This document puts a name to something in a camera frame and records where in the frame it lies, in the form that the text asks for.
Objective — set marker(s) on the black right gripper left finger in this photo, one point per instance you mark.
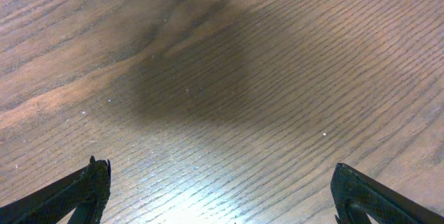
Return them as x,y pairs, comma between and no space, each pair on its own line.
83,194

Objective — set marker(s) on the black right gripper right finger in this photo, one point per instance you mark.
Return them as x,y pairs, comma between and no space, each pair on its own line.
359,198

